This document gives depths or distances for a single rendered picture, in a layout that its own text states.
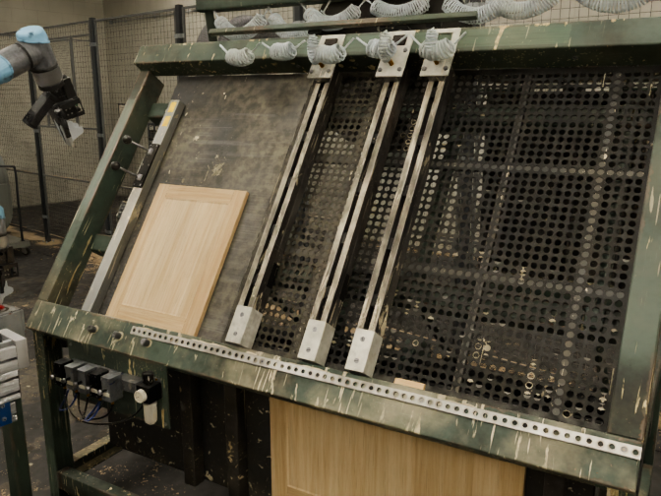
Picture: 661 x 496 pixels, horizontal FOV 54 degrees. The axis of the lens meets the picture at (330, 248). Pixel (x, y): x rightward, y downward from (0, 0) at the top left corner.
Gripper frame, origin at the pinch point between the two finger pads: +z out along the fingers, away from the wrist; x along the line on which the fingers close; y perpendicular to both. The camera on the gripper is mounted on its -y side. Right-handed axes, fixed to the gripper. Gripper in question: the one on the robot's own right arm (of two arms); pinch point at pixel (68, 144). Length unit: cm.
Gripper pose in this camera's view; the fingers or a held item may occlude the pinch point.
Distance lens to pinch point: 215.1
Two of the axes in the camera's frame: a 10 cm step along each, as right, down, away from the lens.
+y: 7.5, -4.9, 4.5
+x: -6.6, -4.5, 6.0
